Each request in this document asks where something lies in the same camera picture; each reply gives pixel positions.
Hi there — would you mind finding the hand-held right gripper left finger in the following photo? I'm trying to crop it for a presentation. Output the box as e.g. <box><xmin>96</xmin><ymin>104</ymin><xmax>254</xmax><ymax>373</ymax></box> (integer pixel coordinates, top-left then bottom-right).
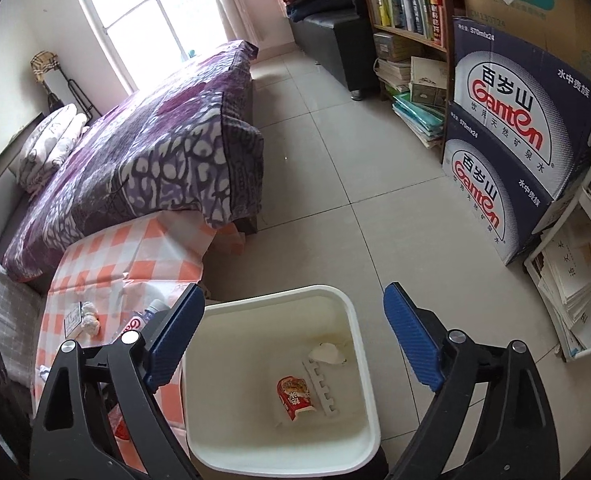
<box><xmin>28</xmin><ymin>282</ymin><xmax>211</xmax><ymax>480</ymax></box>

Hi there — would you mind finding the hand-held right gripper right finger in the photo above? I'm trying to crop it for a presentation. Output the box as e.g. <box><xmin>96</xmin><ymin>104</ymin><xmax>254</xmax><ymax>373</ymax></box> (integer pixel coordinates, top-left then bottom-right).
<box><xmin>383</xmin><ymin>282</ymin><xmax>561</xmax><ymax>480</ymax></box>

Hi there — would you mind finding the clear plastic bottle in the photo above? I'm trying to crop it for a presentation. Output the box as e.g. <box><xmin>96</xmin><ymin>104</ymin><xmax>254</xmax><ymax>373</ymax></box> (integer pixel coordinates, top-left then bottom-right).
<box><xmin>120</xmin><ymin>299</ymin><xmax>171</xmax><ymax>341</ymax></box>

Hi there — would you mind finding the white plastic trash bin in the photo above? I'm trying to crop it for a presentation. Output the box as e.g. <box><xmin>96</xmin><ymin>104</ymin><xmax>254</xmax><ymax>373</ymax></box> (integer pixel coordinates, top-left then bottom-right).
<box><xmin>180</xmin><ymin>285</ymin><xmax>382</xmax><ymax>473</ymax></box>

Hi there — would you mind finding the beige tissue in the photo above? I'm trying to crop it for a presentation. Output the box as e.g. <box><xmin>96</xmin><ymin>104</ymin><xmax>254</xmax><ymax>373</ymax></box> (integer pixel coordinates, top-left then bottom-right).
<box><xmin>78</xmin><ymin>301</ymin><xmax>101</xmax><ymax>337</ymax></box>

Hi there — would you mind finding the crumpled white tissue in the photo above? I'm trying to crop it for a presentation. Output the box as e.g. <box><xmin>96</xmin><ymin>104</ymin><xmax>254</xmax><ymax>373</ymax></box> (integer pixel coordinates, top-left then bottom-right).
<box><xmin>309</xmin><ymin>341</ymin><xmax>349</xmax><ymax>366</ymax></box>

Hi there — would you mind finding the orange checkered tablecloth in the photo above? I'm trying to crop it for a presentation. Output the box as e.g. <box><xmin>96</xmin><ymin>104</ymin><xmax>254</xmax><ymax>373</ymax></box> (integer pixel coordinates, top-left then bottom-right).
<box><xmin>33</xmin><ymin>210</ymin><xmax>246</xmax><ymax>446</ymax></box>

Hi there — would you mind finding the small dark blue box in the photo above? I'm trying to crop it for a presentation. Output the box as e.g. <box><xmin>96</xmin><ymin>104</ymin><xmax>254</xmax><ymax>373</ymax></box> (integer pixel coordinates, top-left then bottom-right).
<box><xmin>63</xmin><ymin>302</ymin><xmax>84</xmax><ymax>338</ymax></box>

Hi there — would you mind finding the white foam strip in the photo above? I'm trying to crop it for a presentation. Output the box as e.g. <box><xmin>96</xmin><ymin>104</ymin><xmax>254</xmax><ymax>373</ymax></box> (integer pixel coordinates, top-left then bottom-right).
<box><xmin>301</xmin><ymin>352</ymin><xmax>343</xmax><ymax>420</ymax></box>

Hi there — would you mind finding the red snack packet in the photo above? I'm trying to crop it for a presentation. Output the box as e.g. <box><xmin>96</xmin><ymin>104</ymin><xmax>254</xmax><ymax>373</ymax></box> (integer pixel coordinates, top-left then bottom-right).
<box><xmin>276</xmin><ymin>375</ymin><xmax>317</xmax><ymax>421</ymax></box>

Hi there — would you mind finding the blue water bottle carton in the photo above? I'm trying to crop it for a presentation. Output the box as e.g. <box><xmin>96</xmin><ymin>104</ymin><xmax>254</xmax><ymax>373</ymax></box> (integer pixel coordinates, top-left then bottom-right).
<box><xmin>441</xmin><ymin>102</ymin><xmax>589</xmax><ymax>266</ymax></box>
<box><xmin>450</xmin><ymin>16</ymin><xmax>591</xmax><ymax>201</ymax></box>

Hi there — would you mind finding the grey checked cushion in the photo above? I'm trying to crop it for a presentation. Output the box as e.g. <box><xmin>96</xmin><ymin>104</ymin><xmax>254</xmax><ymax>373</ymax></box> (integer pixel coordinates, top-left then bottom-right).
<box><xmin>0</xmin><ymin>258</ymin><xmax>44</xmax><ymax>396</ymax></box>

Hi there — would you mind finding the stack of white booklets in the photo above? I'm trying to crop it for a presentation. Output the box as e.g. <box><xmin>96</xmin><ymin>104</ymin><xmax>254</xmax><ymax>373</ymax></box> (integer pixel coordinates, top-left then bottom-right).
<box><xmin>530</xmin><ymin>220</ymin><xmax>591</xmax><ymax>356</ymax></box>

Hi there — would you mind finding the bed with purple patterned blanket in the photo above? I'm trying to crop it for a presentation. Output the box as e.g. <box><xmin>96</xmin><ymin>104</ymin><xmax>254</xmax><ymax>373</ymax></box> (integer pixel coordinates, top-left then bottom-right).
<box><xmin>3</xmin><ymin>40</ymin><xmax>266</xmax><ymax>283</ymax></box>

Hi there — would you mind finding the stack of teal folders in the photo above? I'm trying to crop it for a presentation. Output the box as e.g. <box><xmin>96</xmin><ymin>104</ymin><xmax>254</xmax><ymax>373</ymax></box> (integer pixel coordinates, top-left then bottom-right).
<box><xmin>391</xmin><ymin>92</ymin><xmax>449</xmax><ymax>150</ymax></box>

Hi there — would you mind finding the white shelf rack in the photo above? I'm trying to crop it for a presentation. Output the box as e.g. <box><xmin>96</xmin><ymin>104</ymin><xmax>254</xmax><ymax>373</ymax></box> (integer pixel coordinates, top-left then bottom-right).
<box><xmin>523</xmin><ymin>160</ymin><xmax>591</xmax><ymax>361</ymax></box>

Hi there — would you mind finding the folded white quilt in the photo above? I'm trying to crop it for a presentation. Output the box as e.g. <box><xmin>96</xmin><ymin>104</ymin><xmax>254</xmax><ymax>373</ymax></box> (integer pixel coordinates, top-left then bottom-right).
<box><xmin>18</xmin><ymin>104</ymin><xmax>90</xmax><ymax>192</ymax></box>

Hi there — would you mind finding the beige desktop drawer box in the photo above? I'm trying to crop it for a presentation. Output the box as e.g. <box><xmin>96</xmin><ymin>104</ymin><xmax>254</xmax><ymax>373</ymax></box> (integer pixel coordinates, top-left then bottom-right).
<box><xmin>408</xmin><ymin>56</ymin><xmax>449</xmax><ymax>108</ymax></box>

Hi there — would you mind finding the black coat rack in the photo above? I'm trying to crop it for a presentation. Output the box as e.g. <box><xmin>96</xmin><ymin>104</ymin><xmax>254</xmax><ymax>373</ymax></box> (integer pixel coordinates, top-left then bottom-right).
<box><xmin>43</xmin><ymin>67</ymin><xmax>101</xmax><ymax>123</ymax></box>

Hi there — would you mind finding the stack of flat books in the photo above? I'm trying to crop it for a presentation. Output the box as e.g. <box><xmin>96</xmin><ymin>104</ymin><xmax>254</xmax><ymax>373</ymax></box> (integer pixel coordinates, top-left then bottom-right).
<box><xmin>373</xmin><ymin>32</ymin><xmax>413</xmax><ymax>93</ymax></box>

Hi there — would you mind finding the wooden bookshelf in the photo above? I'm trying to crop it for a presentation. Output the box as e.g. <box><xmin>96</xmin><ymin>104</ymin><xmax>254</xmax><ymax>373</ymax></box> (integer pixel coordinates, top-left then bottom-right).
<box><xmin>358</xmin><ymin>0</ymin><xmax>463</xmax><ymax>111</ymax></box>

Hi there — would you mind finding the plaid bag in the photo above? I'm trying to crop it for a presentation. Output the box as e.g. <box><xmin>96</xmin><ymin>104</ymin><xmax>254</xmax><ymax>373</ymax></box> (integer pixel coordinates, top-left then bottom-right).
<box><xmin>30</xmin><ymin>51</ymin><xmax>59</xmax><ymax>81</ymax></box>

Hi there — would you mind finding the black storage bench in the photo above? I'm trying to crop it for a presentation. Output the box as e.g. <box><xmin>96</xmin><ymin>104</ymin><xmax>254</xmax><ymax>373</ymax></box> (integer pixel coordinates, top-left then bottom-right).
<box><xmin>290</xmin><ymin>10</ymin><xmax>376</xmax><ymax>101</ymax></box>

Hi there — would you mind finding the window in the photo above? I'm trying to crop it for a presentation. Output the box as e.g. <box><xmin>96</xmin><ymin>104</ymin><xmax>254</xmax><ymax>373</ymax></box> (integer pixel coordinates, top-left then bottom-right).
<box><xmin>73</xmin><ymin>0</ymin><xmax>226</xmax><ymax>93</ymax></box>

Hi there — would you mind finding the row of upright books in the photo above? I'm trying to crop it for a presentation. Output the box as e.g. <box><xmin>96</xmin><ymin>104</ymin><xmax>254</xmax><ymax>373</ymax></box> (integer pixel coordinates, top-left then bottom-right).
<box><xmin>368</xmin><ymin>0</ymin><xmax>446</xmax><ymax>46</ymax></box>

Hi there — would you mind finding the light curtain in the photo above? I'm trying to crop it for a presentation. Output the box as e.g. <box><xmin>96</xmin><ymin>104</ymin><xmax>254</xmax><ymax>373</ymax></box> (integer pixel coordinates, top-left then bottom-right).
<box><xmin>210</xmin><ymin>0</ymin><xmax>276</xmax><ymax>56</ymax></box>

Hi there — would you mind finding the brown cardboard box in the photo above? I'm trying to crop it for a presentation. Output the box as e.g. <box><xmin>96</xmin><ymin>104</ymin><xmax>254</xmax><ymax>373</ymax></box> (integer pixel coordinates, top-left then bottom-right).
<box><xmin>458</xmin><ymin>0</ymin><xmax>591</xmax><ymax>93</ymax></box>

